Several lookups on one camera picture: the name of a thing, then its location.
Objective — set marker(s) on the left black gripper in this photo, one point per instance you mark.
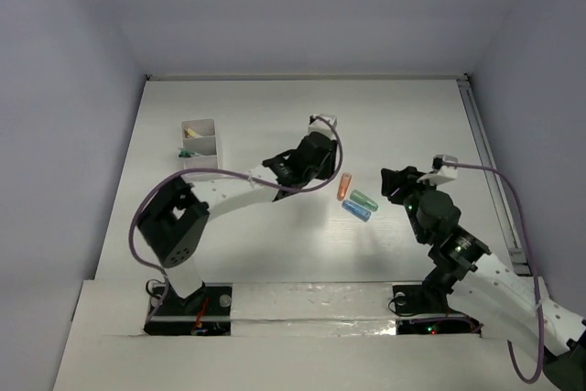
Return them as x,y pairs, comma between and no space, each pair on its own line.
318,158

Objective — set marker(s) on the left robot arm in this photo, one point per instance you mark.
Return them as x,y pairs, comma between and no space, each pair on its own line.
168,224

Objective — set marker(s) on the translucent pink pen holder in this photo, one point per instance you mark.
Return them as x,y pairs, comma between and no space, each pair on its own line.
207,147

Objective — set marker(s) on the green translucent eraser case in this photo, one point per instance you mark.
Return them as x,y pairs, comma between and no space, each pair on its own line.
364,201

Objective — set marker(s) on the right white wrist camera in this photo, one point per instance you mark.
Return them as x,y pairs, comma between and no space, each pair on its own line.
444,170

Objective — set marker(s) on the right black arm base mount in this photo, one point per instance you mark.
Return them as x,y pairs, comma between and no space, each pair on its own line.
418,312

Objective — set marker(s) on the white pen orange cap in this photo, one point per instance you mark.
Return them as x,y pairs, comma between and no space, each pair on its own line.
205,132

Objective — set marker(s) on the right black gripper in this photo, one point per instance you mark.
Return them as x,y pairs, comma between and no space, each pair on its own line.
406,179

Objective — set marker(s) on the white pen yellow tip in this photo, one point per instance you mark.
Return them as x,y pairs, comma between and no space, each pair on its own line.
193,135

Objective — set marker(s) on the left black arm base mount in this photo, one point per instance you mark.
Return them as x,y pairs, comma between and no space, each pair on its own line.
206,313

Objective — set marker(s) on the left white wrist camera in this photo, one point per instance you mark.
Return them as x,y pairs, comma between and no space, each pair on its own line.
324,124

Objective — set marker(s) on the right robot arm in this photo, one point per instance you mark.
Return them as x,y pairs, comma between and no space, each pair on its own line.
470,279

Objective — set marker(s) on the blue translucent eraser case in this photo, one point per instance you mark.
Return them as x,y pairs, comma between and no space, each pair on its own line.
357,210

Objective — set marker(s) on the orange translucent eraser case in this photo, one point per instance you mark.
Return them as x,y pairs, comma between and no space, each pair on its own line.
344,185

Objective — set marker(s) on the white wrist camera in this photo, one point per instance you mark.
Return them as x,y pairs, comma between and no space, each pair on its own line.
324,124
444,170

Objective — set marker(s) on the green dark pen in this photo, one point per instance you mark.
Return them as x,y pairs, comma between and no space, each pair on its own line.
184,153

